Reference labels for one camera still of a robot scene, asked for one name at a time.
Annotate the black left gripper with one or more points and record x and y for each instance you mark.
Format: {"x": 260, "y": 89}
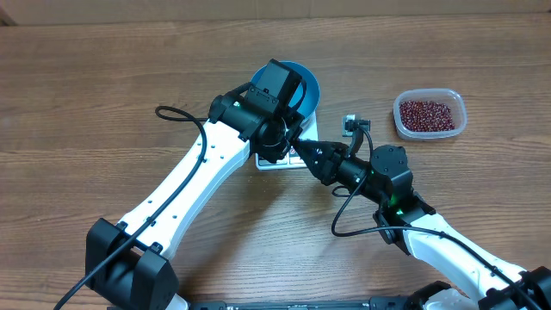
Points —
{"x": 295, "y": 120}

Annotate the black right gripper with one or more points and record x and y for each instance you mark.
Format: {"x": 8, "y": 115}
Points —
{"x": 329, "y": 163}

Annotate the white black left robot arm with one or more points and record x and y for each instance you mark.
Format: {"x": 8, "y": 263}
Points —
{"x": 128, "y": 263}

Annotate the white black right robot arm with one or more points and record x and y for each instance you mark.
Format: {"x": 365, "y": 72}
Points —
{"x": 476, "y": 279}

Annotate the white digital kitchen scale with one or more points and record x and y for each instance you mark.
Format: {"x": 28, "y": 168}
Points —
{"x": 292, "y": 160}

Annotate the teal plastic bowl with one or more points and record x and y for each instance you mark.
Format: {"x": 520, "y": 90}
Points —
{"x": 311, "y": 95}

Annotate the red adzuki beans pile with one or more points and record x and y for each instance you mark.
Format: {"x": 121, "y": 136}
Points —
{"x": 426, "y": 116}

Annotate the clear plastic container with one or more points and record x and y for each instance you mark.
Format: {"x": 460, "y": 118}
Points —
{"x": 446, "y": 96}

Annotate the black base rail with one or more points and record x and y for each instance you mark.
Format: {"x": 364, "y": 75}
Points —
{"x": 373, "y": 303}

